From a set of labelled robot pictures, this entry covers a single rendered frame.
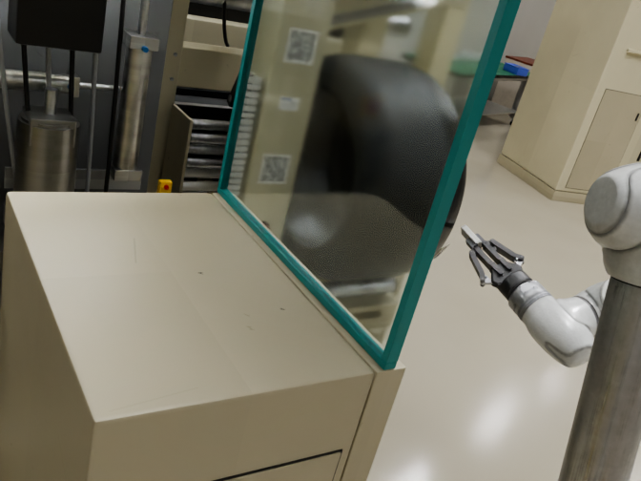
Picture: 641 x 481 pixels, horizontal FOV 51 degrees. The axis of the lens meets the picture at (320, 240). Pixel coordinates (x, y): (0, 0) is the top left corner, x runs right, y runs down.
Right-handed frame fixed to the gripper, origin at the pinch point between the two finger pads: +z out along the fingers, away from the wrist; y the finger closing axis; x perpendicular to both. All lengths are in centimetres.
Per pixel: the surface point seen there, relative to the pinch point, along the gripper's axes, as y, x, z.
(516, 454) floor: -14, 148, -7
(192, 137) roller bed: 49, -18, 62
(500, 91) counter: -425, 528, 552
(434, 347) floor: -19, 169, 65
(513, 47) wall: -485, 508, 601
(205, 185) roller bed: 52, -3, 59
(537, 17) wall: -545, 495, 623
